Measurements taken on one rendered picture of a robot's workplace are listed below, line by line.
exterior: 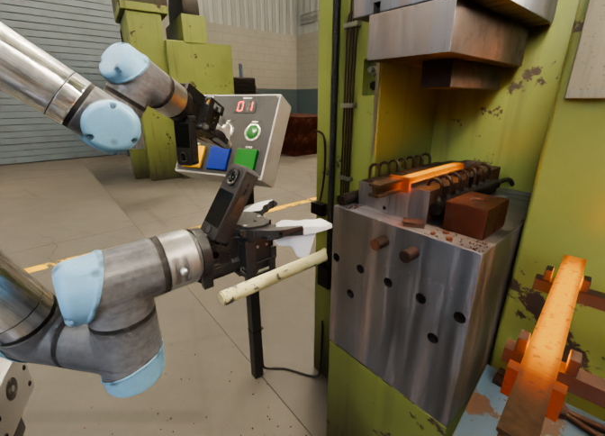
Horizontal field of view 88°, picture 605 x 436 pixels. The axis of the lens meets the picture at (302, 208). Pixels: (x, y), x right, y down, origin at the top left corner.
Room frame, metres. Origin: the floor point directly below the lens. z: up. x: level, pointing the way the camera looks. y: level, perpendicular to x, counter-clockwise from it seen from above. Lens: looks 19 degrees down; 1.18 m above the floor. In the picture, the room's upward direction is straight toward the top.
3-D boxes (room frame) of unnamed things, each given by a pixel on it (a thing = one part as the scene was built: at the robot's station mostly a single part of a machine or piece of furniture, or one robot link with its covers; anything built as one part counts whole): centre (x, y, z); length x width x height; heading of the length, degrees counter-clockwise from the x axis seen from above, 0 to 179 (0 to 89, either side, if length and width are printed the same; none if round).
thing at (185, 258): (0.38, 0.17, 0.98); 0.08 x 0.05 x 0.08; 41
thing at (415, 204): (0.88, -0.38, 0.96); 0.42 x 0.20 x 0.09; 131
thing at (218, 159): (1.00, 0.26, 1.01); 0.07 x 0.05 x 0.07; 66
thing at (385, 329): (0.85, -0.42, 0.69); 0.56 x 0.38 x 0.45; 131
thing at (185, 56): (5.59, 1.82, 1.45); 2.20 x 1.23 x 2.90; 129
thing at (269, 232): (0.44, 0.04, 1.00); 0.09 x 0.05 x 0.02; 95
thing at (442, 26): (0.88, -0.38, 1.32); 0.42 x 0.20 x 0.10; 131
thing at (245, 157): (0.96, 0.17, 1.01); 0.07 x 0.05 x 0.07; 66
